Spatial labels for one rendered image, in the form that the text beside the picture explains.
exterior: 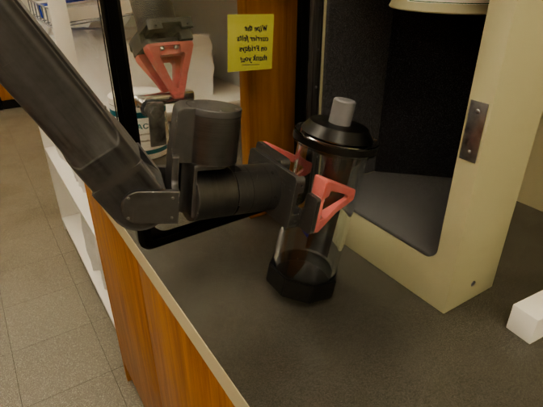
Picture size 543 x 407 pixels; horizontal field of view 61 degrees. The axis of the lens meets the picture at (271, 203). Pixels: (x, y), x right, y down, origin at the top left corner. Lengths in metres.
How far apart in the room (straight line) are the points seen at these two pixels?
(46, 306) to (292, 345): 1.81
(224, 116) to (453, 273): 0.37
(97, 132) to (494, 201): 0.48
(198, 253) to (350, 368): 0.33
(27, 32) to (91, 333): 1.76
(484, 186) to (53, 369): 1.73
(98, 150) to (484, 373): 0.50
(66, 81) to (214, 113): 0.13
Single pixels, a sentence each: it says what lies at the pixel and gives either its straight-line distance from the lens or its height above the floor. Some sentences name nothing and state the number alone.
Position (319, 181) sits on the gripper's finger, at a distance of 0.51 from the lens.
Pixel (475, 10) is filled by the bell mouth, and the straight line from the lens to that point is 0.62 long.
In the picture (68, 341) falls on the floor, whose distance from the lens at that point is 2.11.
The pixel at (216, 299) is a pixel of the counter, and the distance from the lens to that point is 0.68.
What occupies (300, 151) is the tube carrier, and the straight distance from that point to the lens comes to 0.57.
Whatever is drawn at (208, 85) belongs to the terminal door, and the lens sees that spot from 0.66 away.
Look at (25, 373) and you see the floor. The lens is 2.05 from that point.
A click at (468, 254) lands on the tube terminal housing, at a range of 0.66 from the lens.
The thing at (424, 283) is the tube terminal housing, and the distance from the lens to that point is 0.69.
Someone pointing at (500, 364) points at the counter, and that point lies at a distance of 0.65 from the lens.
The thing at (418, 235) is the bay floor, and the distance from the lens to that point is 0.71.
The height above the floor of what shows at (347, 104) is 1.22.
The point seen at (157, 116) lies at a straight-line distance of 0.61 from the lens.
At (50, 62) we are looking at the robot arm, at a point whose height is 1.30.
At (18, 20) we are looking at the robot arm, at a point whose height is 1.33.
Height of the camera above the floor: 1.38
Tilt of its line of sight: 28 degrees down
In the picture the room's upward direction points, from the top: straight up
